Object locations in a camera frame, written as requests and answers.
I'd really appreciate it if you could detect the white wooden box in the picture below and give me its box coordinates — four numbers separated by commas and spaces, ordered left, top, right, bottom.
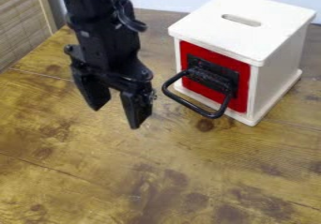
168, 0, 315, 126

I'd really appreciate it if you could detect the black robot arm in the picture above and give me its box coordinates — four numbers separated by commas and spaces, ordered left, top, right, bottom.
64, 0, 153, 129

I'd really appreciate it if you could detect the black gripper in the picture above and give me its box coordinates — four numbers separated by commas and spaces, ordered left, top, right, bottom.
64, 11, 155, 129

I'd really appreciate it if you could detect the red drawer front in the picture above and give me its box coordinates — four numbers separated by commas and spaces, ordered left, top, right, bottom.
179, 41, 251, 112

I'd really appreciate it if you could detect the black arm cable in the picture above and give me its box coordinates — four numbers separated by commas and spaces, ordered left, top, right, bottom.
111, 0, 149, 34

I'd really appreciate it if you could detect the black metal drawer handle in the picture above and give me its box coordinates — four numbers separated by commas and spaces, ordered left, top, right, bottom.
161, 54, 239, 119

